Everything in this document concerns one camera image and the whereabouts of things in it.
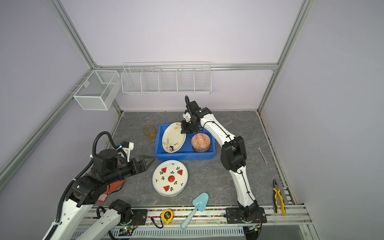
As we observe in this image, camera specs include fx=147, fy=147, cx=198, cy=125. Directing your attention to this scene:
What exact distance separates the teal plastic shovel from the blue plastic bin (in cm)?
22

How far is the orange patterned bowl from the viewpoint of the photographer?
0.90 m

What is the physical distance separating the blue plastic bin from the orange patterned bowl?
0.03ft

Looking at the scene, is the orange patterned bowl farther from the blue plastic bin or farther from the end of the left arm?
the end of the left arm
